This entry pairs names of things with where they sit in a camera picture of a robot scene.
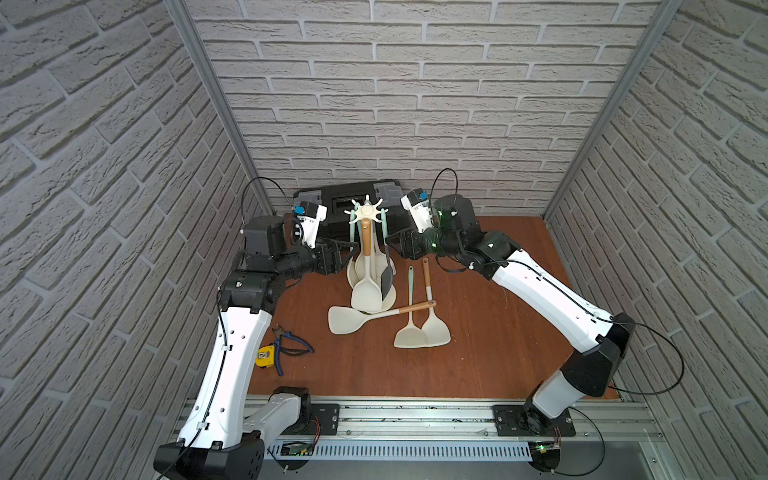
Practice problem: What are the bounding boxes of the grey spatula green handle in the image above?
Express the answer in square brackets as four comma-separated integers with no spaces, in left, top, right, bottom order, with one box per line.
[380,209,394,299]

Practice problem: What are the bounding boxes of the cream utensil rack stand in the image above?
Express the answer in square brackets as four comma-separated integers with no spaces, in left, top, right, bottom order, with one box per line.
[346,196,396,313]

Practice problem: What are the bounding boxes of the cream slotted turner wooden handle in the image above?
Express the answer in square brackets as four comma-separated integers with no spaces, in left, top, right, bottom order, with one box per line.
[328,300,437,335]

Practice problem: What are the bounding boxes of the cream spatula green handle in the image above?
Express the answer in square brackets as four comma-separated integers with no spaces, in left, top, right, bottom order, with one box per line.
[394,266,427,349]

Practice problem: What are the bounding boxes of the cream spatula wooden handle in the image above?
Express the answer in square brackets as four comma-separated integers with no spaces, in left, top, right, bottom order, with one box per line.
[421,257,451,348]

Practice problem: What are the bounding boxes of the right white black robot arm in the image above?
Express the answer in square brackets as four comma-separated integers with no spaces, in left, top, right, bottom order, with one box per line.
[384,189,640,436]

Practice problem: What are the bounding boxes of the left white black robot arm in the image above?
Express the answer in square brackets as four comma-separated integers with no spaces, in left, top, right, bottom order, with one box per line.
[154,206,345,479]

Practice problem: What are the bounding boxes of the black plastic toolbox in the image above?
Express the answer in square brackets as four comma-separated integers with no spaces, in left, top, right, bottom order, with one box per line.
[293,179,411,241]

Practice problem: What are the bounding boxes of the yellow tape measure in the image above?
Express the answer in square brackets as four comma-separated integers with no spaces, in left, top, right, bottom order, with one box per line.
[255,344,279,369]

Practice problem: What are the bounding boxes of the cream spoon green handle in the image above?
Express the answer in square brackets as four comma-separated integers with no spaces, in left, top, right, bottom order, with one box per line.
[346,221,359,287]

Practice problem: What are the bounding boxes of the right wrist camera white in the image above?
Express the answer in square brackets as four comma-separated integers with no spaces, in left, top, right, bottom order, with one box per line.
[400,188,434,233]

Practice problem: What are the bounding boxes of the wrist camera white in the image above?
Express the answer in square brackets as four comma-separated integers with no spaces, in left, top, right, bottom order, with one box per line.
[293,200,328,249]
[400,188,434,233]

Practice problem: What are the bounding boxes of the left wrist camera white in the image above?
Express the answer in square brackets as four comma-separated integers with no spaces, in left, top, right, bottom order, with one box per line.
[293,200,328,249]

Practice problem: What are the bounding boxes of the cream ladle wooden handle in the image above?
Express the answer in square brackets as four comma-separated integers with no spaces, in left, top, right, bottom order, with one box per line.
[351,218,383,313]

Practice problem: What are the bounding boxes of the blue handled pliers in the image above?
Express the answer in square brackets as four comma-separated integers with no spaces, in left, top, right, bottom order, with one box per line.
[271,325,316,377]

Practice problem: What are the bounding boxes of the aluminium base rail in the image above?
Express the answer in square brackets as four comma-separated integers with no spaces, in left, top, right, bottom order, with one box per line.
[265,396,671,465]

